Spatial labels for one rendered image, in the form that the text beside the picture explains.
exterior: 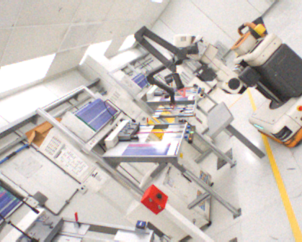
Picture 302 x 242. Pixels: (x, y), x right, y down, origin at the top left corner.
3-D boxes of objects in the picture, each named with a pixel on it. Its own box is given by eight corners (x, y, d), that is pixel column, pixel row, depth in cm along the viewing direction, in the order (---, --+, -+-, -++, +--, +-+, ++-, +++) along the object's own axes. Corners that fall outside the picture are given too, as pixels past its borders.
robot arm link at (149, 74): (143, 78, 245) (141, 71, 250) (149, 85, 256) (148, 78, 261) (181, 58, 228) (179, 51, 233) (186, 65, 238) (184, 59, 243)
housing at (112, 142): (131, 130, 276) (129, 119, 271) (114, 152, 233) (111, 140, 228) (125, 131, 278) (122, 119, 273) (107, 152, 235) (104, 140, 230)
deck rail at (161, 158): (178, 161, 198) (176, 155, 196) (177, 163, 196) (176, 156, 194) (103, 160, 219) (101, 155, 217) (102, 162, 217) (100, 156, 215)
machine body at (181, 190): (215, 178, 276) (176, 145, 271) (213, 225, 215) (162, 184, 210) (179, 204, 307) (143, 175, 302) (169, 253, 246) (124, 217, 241)
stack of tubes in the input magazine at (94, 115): (117, 111, 268) (99, 96, 266) (96, 131, 224) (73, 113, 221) (112, 119, 274) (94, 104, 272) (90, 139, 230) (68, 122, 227)
